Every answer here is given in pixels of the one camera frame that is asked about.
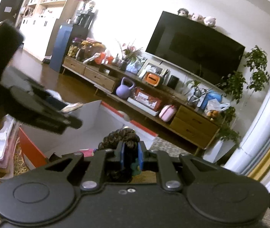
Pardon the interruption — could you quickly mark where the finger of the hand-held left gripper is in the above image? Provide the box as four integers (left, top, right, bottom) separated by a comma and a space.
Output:
30, 112, 83, 135

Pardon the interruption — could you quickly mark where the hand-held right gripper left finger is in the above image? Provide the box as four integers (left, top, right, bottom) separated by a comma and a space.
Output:
45, 142, 126, 191

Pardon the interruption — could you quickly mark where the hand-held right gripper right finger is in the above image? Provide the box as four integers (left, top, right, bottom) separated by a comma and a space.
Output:
137, 142, 221, 192

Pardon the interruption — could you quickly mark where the dark curly-haired doll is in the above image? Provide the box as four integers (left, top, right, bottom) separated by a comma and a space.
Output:
97, 128, 141, 183

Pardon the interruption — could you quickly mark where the white and red cardboard box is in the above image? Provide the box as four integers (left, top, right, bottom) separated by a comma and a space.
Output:
18, 100, 159, 169

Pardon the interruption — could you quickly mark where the dark door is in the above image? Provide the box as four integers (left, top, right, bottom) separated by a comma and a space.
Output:
0, 0, 24, 44

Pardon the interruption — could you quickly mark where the wooden shelf cabinet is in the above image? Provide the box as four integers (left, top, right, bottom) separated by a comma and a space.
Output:
18, 0, 84, 63

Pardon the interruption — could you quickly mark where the pink small suitcase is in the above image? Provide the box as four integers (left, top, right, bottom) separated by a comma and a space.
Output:
159, 104, 177, 122

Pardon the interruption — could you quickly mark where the red gift box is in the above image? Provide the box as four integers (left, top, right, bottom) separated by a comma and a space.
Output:
127, 87, 163, 117

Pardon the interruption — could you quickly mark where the wooden television stand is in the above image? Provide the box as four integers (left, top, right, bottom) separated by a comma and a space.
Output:
62, 56, 221, 156

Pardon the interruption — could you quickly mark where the clear snack jar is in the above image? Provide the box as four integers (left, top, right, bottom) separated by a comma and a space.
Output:
68, 40, 81, 59

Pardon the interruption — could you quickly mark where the purple kettlebell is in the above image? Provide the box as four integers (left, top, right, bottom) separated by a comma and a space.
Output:
115, 77, 135, 100

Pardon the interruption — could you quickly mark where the white square planter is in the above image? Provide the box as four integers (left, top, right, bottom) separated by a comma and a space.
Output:
202, 138, 240, 167

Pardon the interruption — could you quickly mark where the orange radio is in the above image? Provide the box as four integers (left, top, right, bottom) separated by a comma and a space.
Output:
143, 72, 160, 86

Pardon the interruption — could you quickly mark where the black speaker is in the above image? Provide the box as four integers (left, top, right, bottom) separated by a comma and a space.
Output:
167, 74, 179, 88

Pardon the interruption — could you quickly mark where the potted plant with long leaves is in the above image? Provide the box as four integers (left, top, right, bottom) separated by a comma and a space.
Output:
184, 79, 221, 108

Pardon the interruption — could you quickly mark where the plastic bag of oranges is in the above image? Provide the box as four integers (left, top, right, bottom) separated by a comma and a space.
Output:
206, 99, 221, 121

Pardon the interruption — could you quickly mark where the framed photo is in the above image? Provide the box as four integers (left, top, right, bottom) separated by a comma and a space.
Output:
138, 62, 164, 79

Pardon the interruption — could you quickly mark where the blue bag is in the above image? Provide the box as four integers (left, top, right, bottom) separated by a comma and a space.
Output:
200, 91, 222, 111

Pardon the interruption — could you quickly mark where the pink flower plant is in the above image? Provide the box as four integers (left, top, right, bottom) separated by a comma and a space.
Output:
115, 39, 143, 72

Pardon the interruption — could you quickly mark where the black flat-screen television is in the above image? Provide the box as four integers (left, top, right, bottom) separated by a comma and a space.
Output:
145, 11, 246, 79

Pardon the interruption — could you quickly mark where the white standing air conditioner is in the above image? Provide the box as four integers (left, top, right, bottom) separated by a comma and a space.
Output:
223, 45, 270, 193

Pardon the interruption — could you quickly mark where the green leafy houseplant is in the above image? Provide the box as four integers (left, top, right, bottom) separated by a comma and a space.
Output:
221, 45, 270, 105

